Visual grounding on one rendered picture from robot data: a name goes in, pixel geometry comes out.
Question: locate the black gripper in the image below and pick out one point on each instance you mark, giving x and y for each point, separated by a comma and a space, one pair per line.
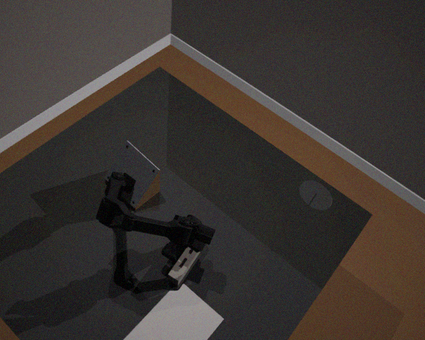
172, 251

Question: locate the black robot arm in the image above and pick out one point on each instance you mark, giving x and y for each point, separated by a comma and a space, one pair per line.
181, 230

